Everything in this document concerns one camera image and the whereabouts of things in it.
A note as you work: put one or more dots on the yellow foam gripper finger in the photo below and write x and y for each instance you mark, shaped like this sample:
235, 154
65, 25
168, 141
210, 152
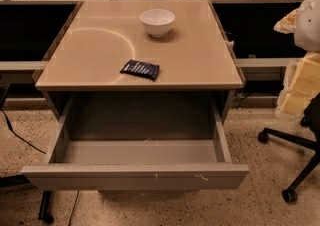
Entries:
301, 84
287, 24

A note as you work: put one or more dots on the white ceramic bowl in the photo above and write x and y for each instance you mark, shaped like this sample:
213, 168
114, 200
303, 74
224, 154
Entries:
157, 22

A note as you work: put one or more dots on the black stand foot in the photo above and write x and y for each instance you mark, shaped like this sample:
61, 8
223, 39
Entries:
44, 214

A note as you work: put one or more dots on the open grey top drawer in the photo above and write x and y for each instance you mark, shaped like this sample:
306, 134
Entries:
138, 141

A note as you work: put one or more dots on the beige top cabinet table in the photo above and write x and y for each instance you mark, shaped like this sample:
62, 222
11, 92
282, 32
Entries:
104, 35

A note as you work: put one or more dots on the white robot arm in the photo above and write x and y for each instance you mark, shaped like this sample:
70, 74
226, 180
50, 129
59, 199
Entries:
307, 32

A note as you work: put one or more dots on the dark blue snack bar wrapper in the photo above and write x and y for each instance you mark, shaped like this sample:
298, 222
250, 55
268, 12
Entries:
141, 69

